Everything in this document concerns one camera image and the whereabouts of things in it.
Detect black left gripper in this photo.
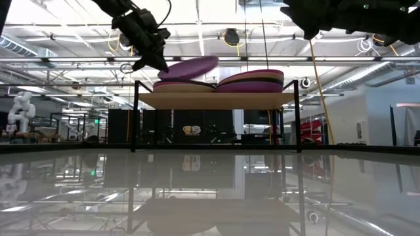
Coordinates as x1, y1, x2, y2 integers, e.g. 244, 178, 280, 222
111, 9, 171, 73

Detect pink plate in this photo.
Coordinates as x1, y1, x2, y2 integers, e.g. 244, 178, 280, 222
153, 79, 217, 89
224, 69, 285, 83

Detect purple plate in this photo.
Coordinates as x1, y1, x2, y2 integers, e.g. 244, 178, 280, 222
157, 55, 220, 82
215, 80, 285, 94

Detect cream plate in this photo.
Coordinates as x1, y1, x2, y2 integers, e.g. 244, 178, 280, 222
161, 83, 217, 94

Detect peach plate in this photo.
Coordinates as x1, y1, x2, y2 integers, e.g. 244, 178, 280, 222
219, 74, 285, 87

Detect dark grey plate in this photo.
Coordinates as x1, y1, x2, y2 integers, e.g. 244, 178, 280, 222
216, 77, 285, 89

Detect black partition panels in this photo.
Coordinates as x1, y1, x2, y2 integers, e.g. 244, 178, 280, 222
107, 109, 234, 144

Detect red fabric object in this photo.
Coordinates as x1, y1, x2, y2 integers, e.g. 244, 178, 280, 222
300, 119, 324, 145

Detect white humanoid robot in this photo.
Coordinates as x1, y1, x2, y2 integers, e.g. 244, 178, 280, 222
5, 91, 37, 136

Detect white curtain screen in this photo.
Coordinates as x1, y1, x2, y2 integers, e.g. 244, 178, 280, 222
389, 104, 420, 147

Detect black hanging cable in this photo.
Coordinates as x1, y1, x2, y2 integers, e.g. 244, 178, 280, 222
259, 0, 270, 70

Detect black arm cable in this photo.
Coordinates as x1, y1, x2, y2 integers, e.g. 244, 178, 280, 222
156, 0, 173, 29

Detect white cable coil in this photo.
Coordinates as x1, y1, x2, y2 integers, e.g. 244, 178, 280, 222
356, 37, 373, 53

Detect wooden shelf with black frame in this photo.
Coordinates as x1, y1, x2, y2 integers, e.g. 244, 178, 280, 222
130, 79, 303, 154

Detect silver ventilation duct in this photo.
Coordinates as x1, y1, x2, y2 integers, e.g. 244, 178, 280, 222
323, 60, 420, 92
0, 35, 39, 57

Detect yellow hanging cable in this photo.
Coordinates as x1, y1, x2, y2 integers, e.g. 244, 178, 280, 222
309, 39, 336, 146

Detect black cage frame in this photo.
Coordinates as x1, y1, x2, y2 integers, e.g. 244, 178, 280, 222
50, 112, 108, 142

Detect black rig frame post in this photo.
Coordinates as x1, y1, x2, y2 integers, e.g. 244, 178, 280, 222
0, 0, 12, 37

